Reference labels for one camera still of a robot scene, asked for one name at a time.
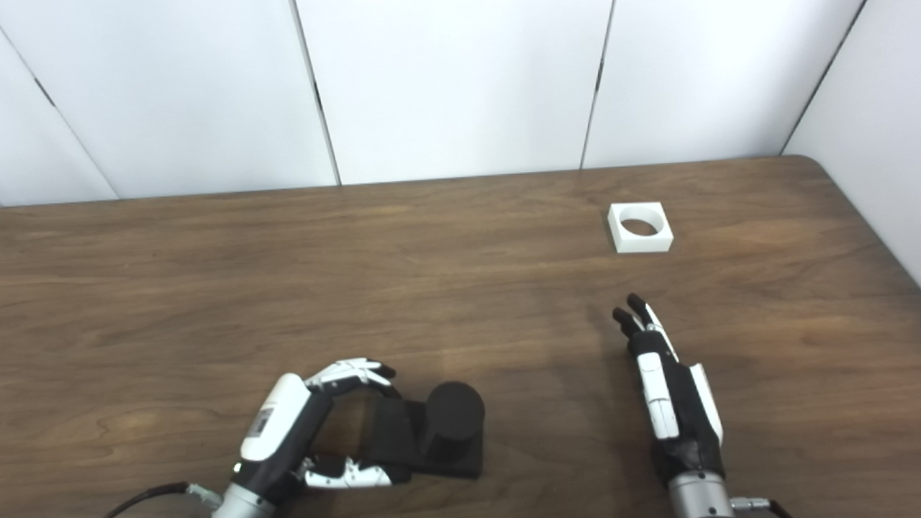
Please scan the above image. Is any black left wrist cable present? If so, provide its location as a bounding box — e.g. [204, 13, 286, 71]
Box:
[104, 482, 224, 518]

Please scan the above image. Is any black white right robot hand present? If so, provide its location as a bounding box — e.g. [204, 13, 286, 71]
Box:
[612, 293, 725, 484]

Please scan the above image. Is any black peg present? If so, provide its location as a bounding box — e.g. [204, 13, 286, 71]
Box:
[371, 381, 486, 481]

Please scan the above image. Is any white square piece with hole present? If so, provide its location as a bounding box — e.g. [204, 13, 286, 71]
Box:
[607, 202, 675, 254]

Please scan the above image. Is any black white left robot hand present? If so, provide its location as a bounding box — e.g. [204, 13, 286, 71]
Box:
[232, 358, 412, 504]

